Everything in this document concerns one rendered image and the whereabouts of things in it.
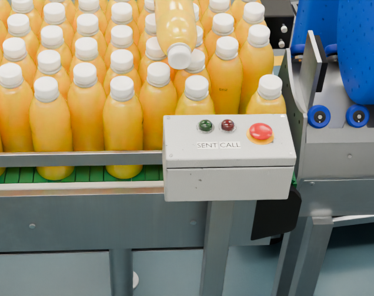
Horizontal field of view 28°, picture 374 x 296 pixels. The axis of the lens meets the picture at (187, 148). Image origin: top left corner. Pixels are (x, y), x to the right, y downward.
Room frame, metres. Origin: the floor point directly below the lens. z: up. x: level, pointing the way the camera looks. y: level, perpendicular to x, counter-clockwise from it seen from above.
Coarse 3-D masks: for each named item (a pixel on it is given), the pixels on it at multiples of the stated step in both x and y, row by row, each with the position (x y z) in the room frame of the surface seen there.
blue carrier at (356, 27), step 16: (352, 0) 1.20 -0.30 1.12; (368, 0) 1.12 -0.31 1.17; (352, 16) 1.18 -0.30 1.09; (368, 16) 1.10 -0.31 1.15; (352, 32) 1.16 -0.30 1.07; (368, 32) 1.09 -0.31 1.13; (352, 48) 1.14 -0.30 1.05; (368, 48) 1.07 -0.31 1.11; (352, 64) 1.12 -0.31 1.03; (368, 64) 1.05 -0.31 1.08; (352, 80) 1.10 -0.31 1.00; (368, 80) 1.03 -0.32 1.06; (352, 96) 1.08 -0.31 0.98; (368, 96) 1.02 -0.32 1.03
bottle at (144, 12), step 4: (144, 4) 1.20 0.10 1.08; (144, 8) 1.19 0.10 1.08; (140, 12) 1.20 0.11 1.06; (144, 12) 1.19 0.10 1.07; (148, 12) 1.18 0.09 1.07; (152, 12) 1.18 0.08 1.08; (140, 16) 1.19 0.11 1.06; (144, 16) 1.18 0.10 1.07; (140, 20) 1.18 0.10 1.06; (144, 20) 1.17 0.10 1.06; (140, 24) 1.18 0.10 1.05; (144, 24) 1.17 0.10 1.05; (140, 28) 1.17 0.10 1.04; (140, 32) 1.17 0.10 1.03
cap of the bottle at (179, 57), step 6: (174, 48) 0.98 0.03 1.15; (180, 48) 0.98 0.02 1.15; (186, 48) 0.98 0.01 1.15; (168, 54) 0.98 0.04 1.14; (174, 54) 0.96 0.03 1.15; (180, 54) 0.97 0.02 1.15; (186, 54) 0.97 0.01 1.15; (168, 60) 0.97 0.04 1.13; (174, 60) 0.97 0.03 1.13; (180, 60) 0.97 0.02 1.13; (186, 60) 0.97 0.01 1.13; (174, 66) 0.97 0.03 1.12; (180, 66) 0.97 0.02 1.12; (186, 66) 0.97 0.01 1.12
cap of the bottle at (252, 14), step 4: (248, 4) 1.19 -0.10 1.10; (252, 4) 1.19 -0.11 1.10; (256, 4) 1.19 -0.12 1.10; (260, 4) 1.19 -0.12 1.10; (244, 8) 1.18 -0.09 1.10; (248, 8) 1.18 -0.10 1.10; (252, 8) 1.18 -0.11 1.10; (256, 8) 1.18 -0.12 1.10; (260, 8) 1.18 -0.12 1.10; (264, 8) 1.18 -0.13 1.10; (244, 12) 1.17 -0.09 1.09; (248, 12) 1.16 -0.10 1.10; (252, 12) 1.16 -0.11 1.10; (256, 12) 1.16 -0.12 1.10; (260, 12) 1.16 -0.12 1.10; (248, 16) 1.16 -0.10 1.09; (252, 16) 1.16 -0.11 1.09; (256, 16) 1.16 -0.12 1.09; (260, 16) 1.16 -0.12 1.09; (252, 20) 1.16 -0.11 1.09; (256, 20) 1.16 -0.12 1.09
